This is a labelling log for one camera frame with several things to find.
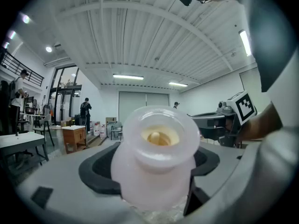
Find black framed glass door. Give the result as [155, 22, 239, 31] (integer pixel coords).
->
[50, 65, 83, 126]

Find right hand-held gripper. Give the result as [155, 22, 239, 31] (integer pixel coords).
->
[190, 90, 258, 147]

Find grey roller door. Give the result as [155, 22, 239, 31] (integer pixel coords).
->
[118, 91, 170, 126]

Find person's black clothing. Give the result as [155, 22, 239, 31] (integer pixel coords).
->
[235, 0, 299, 93]

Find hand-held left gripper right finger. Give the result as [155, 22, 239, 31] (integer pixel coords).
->
[183, 141, 260, 217]

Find grey chair with black legs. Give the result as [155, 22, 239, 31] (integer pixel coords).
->
[32, 113, 55, 147]

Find wooden cabinet with white top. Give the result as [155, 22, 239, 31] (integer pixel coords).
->
[61, 125, 87, 154]

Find grey folding chair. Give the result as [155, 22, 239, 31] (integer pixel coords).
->
[110, 122, 124, 141]

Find black balcony railing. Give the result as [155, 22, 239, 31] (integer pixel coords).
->
[0, 47, 45, 88]

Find white table with black frame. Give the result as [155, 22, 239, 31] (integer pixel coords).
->
[0, 131, 50, 171]

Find long ceiling light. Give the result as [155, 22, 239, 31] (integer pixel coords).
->
[238, 29, 253, 57]
[112, 73, 144, 81]
[168, 81, 189, 88]

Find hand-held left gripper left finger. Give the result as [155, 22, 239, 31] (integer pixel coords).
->
[14, 139, 133, 224]

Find person's right forearm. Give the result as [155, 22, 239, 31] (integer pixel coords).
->
[235, 101, 284, 141]

